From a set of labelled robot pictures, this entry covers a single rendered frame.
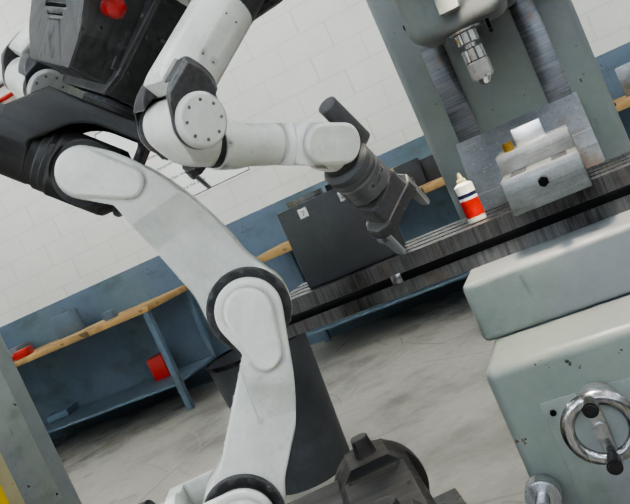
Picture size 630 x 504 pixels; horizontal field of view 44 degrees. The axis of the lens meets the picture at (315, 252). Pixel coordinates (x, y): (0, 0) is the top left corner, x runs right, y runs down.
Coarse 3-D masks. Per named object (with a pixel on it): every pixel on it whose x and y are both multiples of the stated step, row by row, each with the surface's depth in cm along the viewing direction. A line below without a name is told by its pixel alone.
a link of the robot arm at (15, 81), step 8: (8, 64) 146; (16, 64) 144; (8, 72) 145; (16, 72) 143; (8, 80) 145; (16, 80) 143; (24, 80) 140; (16, 88) 143; (24, 88) 140; (72, 88) 149; (16, 96) 148; (80, 96) 150
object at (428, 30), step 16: (400, 0) 156; (416, 0) 154; (432, 0) 153; (464, 0) 152; (480, 0) 151; (496, 0) 151; (400, 16) 158; (416, 16) 155; (432, 16) 154; (448, 16) 153; (464, 16) 153; (480, 16) 153; (496, 16) 164; (416, 32) 156; (432, 32) 155; (448, 32) 156
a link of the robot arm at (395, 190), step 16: (368, 176) 127; (384, 176) 129; (400, 176) 137; (352, 192) 128; (368, 192) 128; (384, 192) 131; (400, 192) 134; (368, 208) 132; (384, 208) 132; (400, 208) 134; (368, 224) 136; (384, 224) 133
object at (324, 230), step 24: (312, 192) 174; (336, 192) 170; (288, 216) 174; (312, 216) 172; (336, 216) 171; (360, 216) 170; (288, 240) 175; (312, 240) 173; (336, 240) 172; (360, 240) 170; (312, 264) 174; (336, 264) 173; (360, 264) 171; (312, 288) 176
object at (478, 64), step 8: (480, 48) 160; (464, 56) 161; (472, 56) 160; (480, 56) 160; (472, 64) 160; (480, 64) 160; (488, 64) 160; (472, 72) 161; (480, 72) 160; (488, 72) 160
